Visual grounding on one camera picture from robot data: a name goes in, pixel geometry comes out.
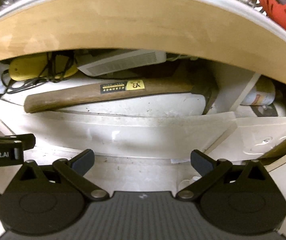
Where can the red perforated plastic basket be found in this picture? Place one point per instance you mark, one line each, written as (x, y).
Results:
(280, 12)

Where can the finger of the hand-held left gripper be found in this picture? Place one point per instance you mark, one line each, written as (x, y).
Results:
(20, 140)

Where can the yellow plastic object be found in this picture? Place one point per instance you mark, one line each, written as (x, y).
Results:
(30, 67)

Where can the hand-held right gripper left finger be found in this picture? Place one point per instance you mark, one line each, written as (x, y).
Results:
(82, 161)

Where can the white bottle with label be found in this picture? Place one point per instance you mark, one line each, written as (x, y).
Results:
(260, 92)

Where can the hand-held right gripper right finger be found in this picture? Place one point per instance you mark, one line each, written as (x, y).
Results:
(201, 162)

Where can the white wooden drawer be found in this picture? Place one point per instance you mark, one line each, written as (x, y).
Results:
(138, 130)

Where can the white plastic bag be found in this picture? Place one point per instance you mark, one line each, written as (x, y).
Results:
(0, 80)

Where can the white ribbed plastic piece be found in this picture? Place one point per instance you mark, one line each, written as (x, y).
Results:
(123, 63)

